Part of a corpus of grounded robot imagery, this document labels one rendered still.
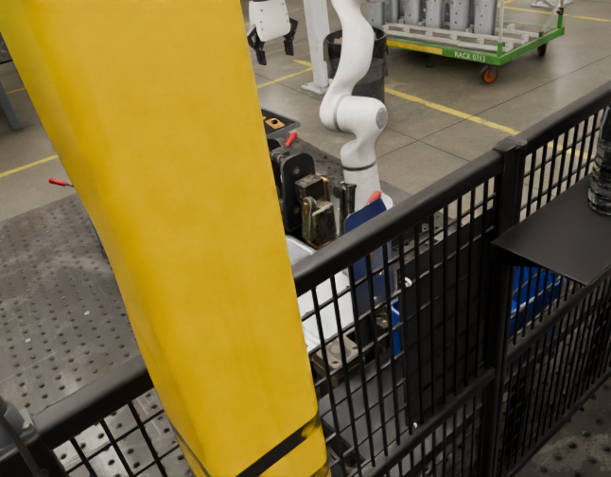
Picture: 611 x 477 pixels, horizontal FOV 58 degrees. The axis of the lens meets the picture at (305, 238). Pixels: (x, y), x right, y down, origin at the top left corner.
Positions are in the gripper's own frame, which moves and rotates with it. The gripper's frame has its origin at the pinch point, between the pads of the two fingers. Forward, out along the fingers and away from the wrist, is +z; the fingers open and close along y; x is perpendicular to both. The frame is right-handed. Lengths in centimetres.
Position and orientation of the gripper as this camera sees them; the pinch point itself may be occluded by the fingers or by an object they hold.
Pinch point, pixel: (275, 56)
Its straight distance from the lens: 158.9
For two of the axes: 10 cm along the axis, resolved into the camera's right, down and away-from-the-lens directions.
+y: -7.8, 4.4, -4.5
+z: 1.4, 8.2, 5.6
